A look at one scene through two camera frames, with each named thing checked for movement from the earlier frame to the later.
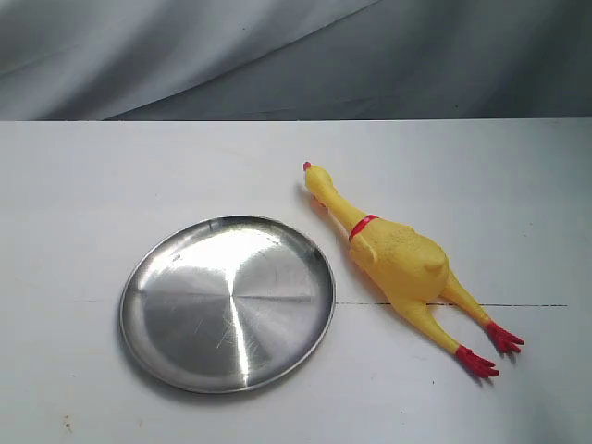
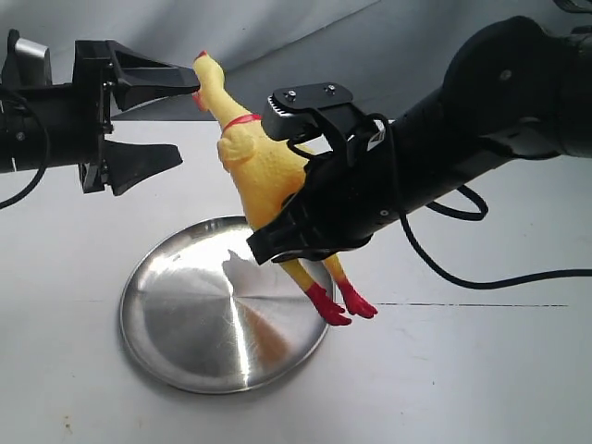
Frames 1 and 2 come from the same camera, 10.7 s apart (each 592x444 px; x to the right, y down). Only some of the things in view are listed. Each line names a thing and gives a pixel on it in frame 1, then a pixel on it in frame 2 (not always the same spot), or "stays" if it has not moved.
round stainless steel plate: x=226 y=305 stays
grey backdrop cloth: x=160 y=60 stays
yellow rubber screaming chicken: x=413 y=272 to x=264 y=175
